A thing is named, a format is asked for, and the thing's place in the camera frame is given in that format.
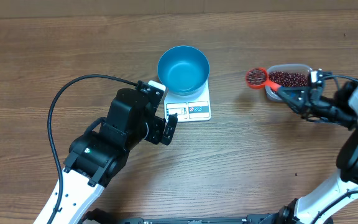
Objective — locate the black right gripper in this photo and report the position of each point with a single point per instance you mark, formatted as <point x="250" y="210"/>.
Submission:
<point x="307" y="104"/>

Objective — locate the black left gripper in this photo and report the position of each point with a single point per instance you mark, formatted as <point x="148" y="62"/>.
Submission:
<point x="156" y="135"/>

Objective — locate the orange scoop with blue handle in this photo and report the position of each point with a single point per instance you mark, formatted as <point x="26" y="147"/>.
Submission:
<point x="258" y="78"/>

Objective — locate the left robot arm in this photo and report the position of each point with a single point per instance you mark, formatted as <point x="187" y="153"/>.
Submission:
<point x="103" y="149"/>

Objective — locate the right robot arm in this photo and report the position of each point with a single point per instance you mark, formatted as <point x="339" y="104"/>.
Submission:
<point x="341" y="188"/>

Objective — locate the white digital kitchen scale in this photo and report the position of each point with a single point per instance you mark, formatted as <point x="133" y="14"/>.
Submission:
<point x="189" y="105"/>

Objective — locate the blue metal bowl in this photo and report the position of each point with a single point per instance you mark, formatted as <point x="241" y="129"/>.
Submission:
<point x="183" y="69"/>

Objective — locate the red beans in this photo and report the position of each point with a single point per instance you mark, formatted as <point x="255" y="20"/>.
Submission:
<point x="288" y="79"/>

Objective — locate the clear plastic container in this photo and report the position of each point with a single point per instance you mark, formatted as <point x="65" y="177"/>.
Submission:
<point x="290" y="68"/>

